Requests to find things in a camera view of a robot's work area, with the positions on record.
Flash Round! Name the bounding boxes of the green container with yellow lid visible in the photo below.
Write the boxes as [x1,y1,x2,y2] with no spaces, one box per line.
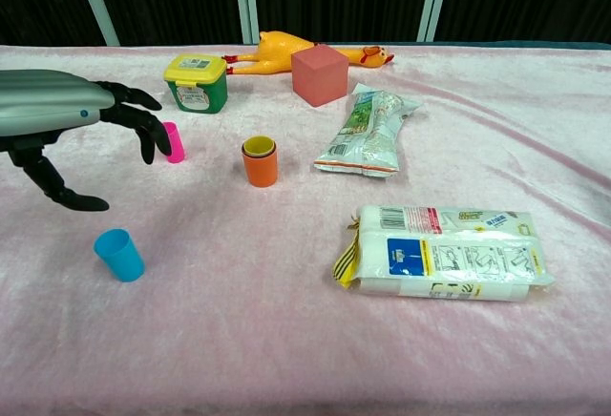
[162,53,228,114]

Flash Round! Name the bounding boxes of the light blue plastic cup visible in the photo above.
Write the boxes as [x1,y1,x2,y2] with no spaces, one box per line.
[93,228,146,283]

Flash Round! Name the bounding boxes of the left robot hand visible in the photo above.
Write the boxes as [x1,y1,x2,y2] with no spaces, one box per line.
[0,70,172,213]

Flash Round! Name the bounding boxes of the orange plastic cup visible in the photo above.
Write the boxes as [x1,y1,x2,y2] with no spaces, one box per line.
[242,146,279,189]

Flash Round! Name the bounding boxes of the white plastic-wrapped tissue pack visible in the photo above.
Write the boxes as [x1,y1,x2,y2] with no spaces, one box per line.
[331,204,557,302]

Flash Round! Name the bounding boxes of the white frame post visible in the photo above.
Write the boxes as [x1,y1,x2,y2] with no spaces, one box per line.
[416,0,454,44]
[232,0,261,46]
[71,0,120,48]

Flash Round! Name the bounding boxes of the yellow plastic cup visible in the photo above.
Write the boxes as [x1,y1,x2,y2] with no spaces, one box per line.
[243,135,276,157]

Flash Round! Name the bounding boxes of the yellow rubber chicken toy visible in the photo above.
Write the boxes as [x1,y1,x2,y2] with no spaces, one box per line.
[221,31,395,76]

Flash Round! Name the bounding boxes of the pink velvet tablecloth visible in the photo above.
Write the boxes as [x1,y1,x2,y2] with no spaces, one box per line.
[0,43,611,416]

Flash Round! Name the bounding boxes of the red foam cube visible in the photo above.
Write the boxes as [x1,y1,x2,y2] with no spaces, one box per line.
[290,44,349,109]

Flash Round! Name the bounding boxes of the pink plastic cup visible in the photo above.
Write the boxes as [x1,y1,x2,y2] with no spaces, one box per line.
[161,121,186,164]

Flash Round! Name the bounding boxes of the green and white snack bag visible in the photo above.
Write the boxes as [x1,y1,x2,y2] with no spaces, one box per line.
[313,82,424,179]

